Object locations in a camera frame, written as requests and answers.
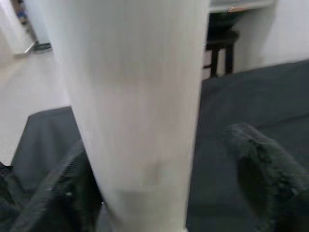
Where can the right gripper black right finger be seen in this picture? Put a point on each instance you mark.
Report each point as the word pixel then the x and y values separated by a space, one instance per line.
pixel 270 183

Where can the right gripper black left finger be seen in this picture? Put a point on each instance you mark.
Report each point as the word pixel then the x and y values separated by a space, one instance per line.
pixel 62 200

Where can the white plastic table leg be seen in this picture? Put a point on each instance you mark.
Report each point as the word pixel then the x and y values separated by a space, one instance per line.
pixel 135 108

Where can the black round stool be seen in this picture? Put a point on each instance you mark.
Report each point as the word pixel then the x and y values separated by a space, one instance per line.
pixel 222 38

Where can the black round floor object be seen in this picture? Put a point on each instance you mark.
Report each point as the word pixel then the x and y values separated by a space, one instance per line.
pixel 42 47

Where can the clear plastic container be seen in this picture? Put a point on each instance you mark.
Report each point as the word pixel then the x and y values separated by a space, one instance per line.
pixel 241 3

